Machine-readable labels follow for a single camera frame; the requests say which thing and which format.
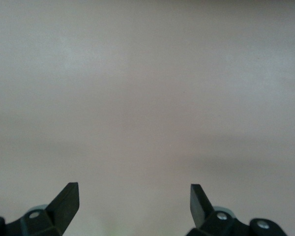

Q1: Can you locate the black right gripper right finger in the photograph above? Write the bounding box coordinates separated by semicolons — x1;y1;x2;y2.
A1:
185;183;290;236

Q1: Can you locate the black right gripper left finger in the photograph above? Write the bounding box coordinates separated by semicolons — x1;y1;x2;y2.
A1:
0;181;80;236

